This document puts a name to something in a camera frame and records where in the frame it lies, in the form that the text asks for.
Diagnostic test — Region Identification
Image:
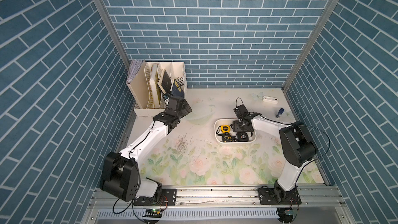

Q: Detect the black tape measure yellow label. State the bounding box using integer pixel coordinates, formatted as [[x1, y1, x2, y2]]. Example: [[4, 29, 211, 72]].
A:
[[220, 133, 235, 143]]

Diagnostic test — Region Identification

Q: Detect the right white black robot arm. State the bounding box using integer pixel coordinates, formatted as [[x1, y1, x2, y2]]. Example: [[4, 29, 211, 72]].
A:
[[234, 104, 318, 205]]

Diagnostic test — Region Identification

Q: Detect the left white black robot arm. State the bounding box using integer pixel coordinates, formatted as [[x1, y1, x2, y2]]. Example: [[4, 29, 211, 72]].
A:
[[99, 96, 192, 203]]

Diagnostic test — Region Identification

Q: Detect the white small rectangular box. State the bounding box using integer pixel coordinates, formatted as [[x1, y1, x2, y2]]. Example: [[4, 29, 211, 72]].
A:
[[263, 95, 278, 104]]

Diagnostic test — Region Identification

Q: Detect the dark blue book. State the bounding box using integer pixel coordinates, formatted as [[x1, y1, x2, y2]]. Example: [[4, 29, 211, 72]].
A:
[[171, 77, 185, 98]]

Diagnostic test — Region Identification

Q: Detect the black yellow book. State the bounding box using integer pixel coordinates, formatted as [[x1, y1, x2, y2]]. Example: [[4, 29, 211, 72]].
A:
[[158, 69, 172, 94]]

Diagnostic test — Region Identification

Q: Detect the white desktop file organizer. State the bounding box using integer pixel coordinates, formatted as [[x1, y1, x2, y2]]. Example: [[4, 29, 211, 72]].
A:
[[134, 61, 188, 117]]

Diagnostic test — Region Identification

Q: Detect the white yellow book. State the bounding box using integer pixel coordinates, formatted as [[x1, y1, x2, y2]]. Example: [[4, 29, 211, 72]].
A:
[[149, 64, 161, 108]]

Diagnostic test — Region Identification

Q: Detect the small blue bottle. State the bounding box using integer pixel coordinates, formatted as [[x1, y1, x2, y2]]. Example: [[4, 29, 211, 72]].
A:
[[276, 108, 285, 118]]

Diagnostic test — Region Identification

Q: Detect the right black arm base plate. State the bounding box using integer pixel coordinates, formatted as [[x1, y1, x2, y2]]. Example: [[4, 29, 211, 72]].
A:
[[258, 186, 302, 205]]

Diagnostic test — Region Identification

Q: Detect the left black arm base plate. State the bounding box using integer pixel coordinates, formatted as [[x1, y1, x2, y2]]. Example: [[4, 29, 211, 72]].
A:
[[133, 188, 177, 207]]

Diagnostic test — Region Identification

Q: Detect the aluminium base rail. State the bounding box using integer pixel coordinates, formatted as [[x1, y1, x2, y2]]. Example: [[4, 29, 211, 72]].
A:
[[82, 184, 354, 224]]

